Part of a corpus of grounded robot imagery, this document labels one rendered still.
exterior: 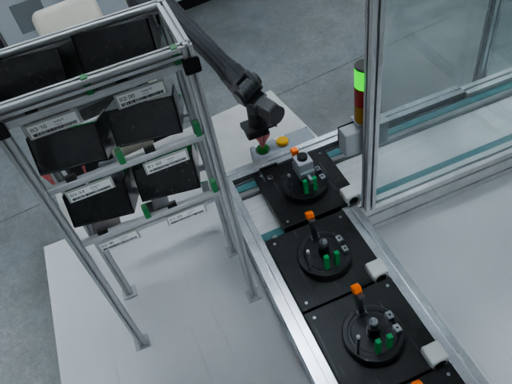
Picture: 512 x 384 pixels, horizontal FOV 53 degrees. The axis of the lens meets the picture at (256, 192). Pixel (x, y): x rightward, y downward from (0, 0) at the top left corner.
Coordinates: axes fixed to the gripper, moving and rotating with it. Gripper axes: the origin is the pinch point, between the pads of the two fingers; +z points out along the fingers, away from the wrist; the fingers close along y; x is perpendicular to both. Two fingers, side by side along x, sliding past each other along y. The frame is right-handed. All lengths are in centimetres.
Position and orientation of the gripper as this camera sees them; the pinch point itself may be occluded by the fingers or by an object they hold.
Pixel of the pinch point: (261, 145)
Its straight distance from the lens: 165.8
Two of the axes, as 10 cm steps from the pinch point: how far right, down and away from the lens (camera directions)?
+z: 1.3, 6.6, 7.4
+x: -3.7, -6.6, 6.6
